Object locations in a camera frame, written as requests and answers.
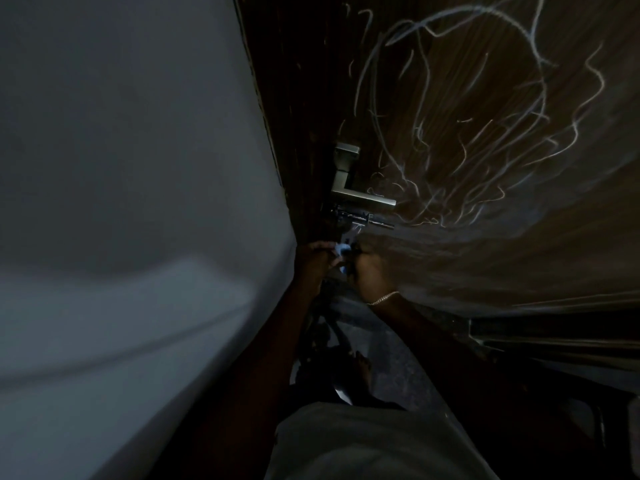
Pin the person's right forearm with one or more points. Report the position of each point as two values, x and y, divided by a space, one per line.
475 374

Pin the black door latch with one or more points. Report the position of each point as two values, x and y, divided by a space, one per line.
350 215

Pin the person's left forearm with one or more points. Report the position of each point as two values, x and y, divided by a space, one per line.
245 394

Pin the white printed t-shirt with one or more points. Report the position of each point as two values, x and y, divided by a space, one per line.
375 444

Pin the brown wooden door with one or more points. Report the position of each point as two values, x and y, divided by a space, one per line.
575 234

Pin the person's right hand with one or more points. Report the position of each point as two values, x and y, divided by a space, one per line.
372 277

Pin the blue wipe cloth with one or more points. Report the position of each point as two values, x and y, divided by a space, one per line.
343 250

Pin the person's left hand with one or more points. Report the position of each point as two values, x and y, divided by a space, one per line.
312 264

